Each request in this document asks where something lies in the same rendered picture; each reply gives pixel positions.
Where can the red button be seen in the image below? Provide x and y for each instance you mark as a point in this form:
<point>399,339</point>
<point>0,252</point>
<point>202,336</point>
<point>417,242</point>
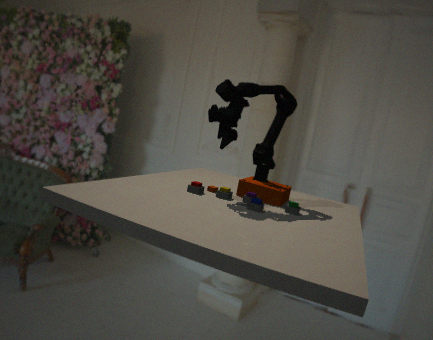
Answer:
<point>196,188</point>

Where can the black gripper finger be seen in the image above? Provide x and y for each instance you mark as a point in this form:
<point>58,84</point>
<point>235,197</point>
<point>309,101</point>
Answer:
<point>226,139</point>
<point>225,124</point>

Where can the blue button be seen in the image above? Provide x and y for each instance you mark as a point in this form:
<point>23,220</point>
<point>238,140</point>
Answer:
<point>256,205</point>

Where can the yellow button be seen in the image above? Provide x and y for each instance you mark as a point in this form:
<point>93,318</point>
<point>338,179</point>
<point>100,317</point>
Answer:
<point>224,193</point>

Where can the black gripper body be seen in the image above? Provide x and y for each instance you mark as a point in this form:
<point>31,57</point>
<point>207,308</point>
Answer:
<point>233,113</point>

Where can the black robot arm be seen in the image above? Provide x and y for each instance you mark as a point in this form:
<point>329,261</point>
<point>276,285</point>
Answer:
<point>286,104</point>

